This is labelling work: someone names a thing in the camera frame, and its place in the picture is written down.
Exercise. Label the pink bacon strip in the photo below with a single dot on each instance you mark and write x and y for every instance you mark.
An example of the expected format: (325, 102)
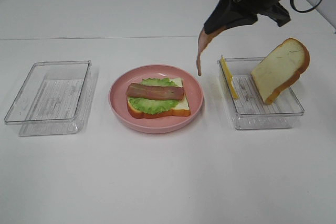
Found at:
(203, 40)

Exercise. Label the white bread slice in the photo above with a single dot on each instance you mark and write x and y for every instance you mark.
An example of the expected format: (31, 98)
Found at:
(182, 110)
(280, 69)

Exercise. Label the brown bacon strip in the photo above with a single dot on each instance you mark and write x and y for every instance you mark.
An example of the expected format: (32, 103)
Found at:
(136, 90)

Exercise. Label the green lettuce leaf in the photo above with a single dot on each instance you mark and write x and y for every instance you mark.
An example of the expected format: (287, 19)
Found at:
(150, 106)

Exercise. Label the yellow cheese slice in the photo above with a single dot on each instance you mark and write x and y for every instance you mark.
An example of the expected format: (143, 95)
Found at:
(229, 78)

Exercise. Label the clear right plastic tray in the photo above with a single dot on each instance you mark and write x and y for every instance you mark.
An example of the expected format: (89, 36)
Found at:
(249, 112)

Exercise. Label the clear plastic tray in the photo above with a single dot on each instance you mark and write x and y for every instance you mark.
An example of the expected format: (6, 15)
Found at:
(249, 112)
(54, 99)

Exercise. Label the pink round plate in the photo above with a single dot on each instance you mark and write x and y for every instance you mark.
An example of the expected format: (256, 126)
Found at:
(117, 97)

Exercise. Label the clear left plastic tray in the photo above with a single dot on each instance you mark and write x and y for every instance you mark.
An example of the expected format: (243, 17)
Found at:
(54, 99)

